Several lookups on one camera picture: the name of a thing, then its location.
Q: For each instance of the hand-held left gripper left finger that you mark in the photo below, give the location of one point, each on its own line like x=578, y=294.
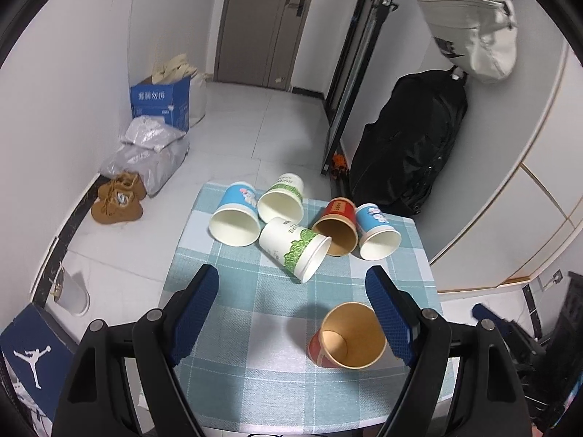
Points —
x=193, y=316

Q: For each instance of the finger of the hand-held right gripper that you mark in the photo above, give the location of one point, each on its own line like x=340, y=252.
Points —
x=485, y=313

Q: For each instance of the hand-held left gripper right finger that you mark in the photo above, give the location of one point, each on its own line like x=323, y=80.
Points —
x=391, y=318

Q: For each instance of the white cup with green print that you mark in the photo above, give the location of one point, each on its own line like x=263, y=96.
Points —
x=287, y=186
x=287, y=242

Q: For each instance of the red paper cup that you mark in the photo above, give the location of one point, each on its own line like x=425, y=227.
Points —
x=341, y=209
x=339, y=332

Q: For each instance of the small blue paper cup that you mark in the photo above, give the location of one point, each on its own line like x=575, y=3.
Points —
x=371, y=218

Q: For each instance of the white plastic cup with straw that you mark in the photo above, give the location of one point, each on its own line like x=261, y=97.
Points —
x=73, y=298

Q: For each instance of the large blue paper cup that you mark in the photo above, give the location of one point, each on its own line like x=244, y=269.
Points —
x=237, y=200

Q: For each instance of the teal checked tablecloth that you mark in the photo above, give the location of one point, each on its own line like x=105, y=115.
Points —
x=255, y=327

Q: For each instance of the white cabinet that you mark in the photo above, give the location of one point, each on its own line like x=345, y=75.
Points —
x=524, y=200

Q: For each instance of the grey plastic parcel bag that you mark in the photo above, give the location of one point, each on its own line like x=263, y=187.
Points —
x=150, y=134
x=159, y=166

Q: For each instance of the orange toy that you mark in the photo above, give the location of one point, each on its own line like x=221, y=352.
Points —
x=339, y=164

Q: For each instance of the blue shoe box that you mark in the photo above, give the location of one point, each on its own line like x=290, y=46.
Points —
x=27, y=341

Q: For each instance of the black backpack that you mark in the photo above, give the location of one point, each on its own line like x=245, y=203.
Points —
x=410, y=145

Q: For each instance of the white sack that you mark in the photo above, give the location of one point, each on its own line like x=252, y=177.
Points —
x=198, y=100

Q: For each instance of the blue cardboard box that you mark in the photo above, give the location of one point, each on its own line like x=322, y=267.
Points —
x=159, y=100

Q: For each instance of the cream cloth bag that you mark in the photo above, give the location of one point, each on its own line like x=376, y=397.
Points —
x=177, y=68

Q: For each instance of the white hanging bag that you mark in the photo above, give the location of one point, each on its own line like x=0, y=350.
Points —
x=487, y=27

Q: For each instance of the grey door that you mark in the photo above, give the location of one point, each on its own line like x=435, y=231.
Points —
x=255, y=22

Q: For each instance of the small metal bracket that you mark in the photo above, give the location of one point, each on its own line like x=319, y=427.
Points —
x=553, y=278

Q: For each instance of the black metal frame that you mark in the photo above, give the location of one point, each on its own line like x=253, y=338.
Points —
x=353, y=82

